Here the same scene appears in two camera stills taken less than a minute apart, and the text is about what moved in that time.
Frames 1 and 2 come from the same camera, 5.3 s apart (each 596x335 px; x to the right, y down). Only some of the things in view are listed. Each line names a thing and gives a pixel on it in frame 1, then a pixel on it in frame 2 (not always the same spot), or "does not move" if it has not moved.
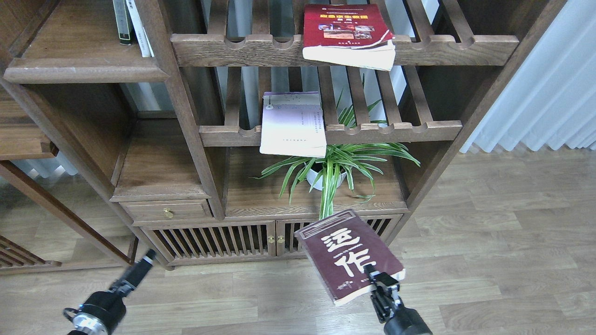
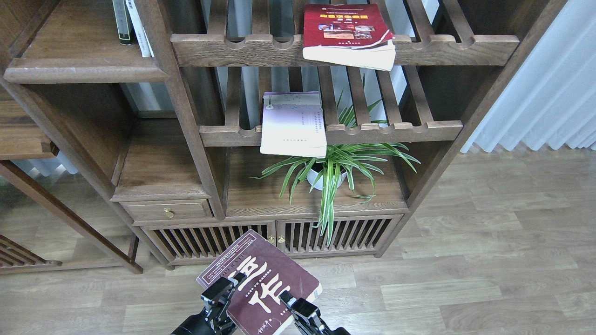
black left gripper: (100, 313) -> (216, 298)
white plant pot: (311, 175) does not move
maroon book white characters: (340, 247) -> (255, 307)
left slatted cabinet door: (206, 241) does not move
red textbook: (352, 34) does not move
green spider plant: (342, 160) does not move
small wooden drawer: (192, 210) does not move
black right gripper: (398, 319) -> (308, 315)
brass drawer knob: (167, 213) does not move
